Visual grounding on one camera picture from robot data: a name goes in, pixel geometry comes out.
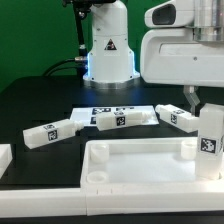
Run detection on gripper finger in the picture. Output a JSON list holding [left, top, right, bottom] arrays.
[[183, 85, 200, 115]]

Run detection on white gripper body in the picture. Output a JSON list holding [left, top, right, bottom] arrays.
[[140, 0, 224, 87]]

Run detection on white desk top tray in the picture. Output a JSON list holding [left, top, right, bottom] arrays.
[[81, 137, 224, 192]]

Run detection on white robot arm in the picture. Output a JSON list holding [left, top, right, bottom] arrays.
[[84, 0, 224, 107]]

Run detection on white marker sheet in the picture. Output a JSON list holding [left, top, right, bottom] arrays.
[[70, 105, 158, 126]]

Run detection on white left fence block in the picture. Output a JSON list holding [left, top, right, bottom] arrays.
[[0, 144, 12, 178]]

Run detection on black cables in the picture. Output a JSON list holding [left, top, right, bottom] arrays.
[[41, 57, 88, 78]]

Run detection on white front fence rail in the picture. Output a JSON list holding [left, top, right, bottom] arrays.
[[0, 181, 224, 218]]

